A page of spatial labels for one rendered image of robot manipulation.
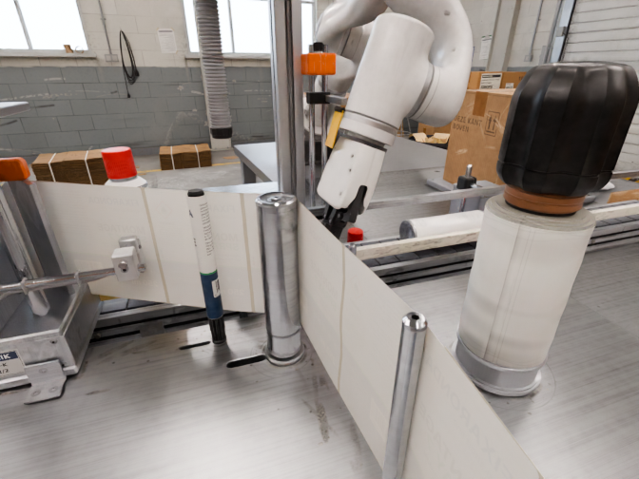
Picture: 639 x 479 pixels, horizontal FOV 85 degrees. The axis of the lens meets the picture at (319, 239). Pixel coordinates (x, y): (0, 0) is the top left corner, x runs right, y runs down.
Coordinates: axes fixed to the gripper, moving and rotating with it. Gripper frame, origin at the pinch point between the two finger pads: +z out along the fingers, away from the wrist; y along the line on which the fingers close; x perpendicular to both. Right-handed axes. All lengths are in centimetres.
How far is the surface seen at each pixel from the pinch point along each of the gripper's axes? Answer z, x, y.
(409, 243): -2.6, 13.0, 3.3
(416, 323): -8.0, -13.5, 37.5
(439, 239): -4.5, 18.6, 3.4
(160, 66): -24, -61, -546
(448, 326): 2.4, 10.3, 19.7
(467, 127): -29, 48, -36
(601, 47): -199, 374, -265
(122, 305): 16.0, -27.0, 1.3
